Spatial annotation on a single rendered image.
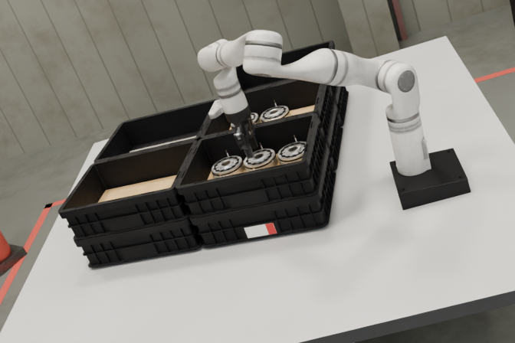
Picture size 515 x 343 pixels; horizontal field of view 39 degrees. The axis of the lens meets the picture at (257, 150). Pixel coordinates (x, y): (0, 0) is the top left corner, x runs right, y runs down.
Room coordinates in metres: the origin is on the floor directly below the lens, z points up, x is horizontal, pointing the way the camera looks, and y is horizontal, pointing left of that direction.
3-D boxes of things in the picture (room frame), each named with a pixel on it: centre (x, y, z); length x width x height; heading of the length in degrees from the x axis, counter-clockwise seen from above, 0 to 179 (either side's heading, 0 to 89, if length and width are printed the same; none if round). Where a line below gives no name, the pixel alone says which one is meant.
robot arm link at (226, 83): (2.00, 0.01, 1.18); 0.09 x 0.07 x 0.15; 112
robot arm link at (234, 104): (2.00, 0.03, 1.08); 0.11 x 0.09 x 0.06; 70
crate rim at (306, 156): (1.96, 0.03, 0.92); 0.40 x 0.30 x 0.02; 70
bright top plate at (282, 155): (1.98, -0.10, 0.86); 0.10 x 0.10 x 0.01
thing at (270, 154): (2.02, 0.00, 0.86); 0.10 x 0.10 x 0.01
